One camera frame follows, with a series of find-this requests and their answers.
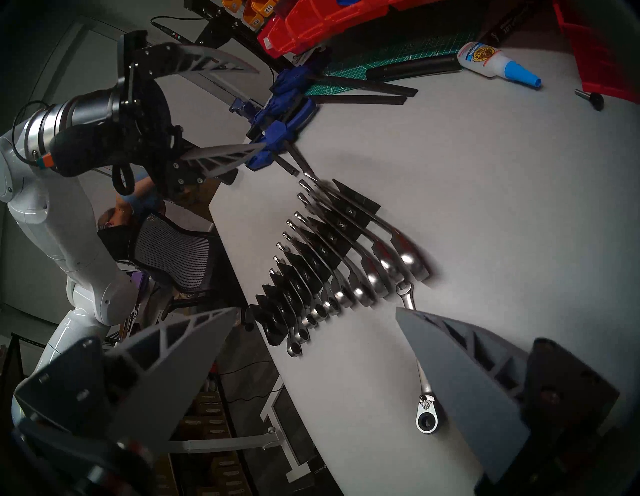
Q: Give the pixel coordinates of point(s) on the small black knob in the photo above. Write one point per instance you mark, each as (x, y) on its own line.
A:
(591, 97)

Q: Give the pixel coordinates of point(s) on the green cutting mat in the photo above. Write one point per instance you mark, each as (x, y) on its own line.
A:
(400, 52)

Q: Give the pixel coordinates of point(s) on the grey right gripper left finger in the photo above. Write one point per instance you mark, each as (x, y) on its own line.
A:
(150, 370)

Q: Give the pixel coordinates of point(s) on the orange parts bin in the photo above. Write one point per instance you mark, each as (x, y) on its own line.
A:
(260, 9)

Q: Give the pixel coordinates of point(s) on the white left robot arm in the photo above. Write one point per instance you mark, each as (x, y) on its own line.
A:
(50, 225)

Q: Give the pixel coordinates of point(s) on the small chrome ratcheting wrench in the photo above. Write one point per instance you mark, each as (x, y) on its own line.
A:
(426, 417)

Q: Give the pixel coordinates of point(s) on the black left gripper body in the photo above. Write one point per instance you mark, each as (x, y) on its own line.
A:
(145, 115)

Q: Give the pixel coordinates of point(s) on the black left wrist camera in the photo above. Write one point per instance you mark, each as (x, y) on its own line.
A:
(90, 150)

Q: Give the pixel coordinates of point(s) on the seated person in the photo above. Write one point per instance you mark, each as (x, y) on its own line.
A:
(117, 235)

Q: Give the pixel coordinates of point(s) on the red parts bin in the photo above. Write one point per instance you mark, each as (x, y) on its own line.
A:
(272, 40)
(600, 50)
(325, 20)

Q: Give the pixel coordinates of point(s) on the black mesh office chair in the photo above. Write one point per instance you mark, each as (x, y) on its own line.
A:
(175, 255)

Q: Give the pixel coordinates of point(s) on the black wrench holder rack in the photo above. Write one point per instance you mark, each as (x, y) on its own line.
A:
(357, 200)

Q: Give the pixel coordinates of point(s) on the white glue bottle blue tip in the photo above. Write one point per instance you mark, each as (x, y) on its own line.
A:
(487, 59)

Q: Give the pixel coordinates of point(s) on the black cylindrical rod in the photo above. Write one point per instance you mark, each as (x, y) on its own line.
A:
(415, 68)

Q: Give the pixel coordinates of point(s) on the black marker pen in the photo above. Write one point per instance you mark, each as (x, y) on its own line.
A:
(507, 27)

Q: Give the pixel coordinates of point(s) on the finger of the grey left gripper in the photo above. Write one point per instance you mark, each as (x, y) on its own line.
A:
(225, 157)
(200, 60)

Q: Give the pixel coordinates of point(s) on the blue bar clamp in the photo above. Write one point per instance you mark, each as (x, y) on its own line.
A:
(260, 155)
(277, 132)
(285, 107)
(295, 75)

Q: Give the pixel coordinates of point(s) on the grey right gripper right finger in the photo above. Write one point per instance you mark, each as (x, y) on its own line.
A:
(465, 380)

